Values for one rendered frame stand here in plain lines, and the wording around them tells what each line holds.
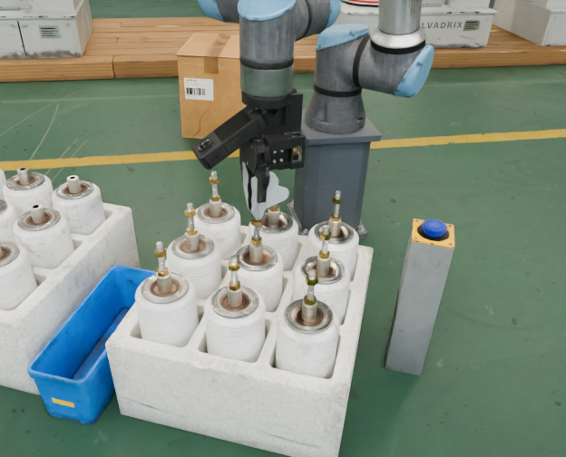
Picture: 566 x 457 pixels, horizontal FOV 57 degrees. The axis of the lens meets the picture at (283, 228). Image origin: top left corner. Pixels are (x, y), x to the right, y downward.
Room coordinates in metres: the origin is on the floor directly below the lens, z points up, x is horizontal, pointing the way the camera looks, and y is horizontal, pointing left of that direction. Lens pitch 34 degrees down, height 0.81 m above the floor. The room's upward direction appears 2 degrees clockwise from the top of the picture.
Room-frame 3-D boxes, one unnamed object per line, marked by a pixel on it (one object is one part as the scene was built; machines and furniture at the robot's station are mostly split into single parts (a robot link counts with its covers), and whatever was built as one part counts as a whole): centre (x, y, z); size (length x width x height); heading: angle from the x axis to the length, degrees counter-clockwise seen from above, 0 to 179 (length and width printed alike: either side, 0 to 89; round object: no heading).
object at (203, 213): (0.87, 0.13, 0.25); 0.08 x 0.08 x 0.01
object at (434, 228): (0.74, -0.25, 0.32); 0.04 x 0.04 x 0.02
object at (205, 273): (0.76, 0.16, 0.16); 0.10 x 0.10 x 0.18
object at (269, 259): (0.73, 0.04, 0.25); 0.08 x 0.08 x 0.01
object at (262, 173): (0.71, 0.04, 0.43); 0.05 x 0.02 x 0.09; 25
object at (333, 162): (1.24, -0.12, 0.15); 0.19 x 0.19 x 0.30; 13
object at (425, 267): (0.74, -0.25, 0.16); 0.07 x 0.07 x 0.31; 77
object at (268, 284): (0.73, 0.04, 0.16); 0.10 x 0.10 x 0.18
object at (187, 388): (0.73, 0.04, 0.09); 0.39 x 0.39 x 0.18; 77
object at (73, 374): (0.71, 0.33, 0.06); 0.30 x 0.11 x 0.12; 168
